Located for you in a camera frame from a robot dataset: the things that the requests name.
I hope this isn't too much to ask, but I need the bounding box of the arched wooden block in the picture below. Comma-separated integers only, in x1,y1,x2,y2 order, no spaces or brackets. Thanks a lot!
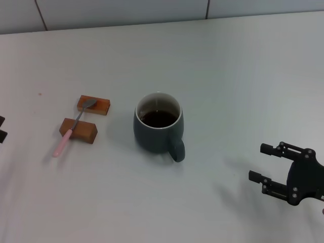
59,117,98,145

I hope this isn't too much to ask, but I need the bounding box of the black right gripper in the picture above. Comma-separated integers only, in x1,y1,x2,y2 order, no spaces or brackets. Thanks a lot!
248,141,324,206

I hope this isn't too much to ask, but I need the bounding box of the flat wooden block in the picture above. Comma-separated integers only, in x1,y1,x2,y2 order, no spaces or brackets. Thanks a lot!
76,95,111,116

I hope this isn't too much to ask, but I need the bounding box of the grey ceramic mug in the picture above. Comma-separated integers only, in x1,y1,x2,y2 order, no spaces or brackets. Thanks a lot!
133,91,186,163

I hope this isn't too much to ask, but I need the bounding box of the pink handled metal spoon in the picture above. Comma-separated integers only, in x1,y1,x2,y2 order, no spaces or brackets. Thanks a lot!
52,99,97,158

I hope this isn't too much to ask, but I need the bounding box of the dark coffee liquid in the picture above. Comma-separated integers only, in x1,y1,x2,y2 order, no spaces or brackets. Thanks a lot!
139,110,179,128

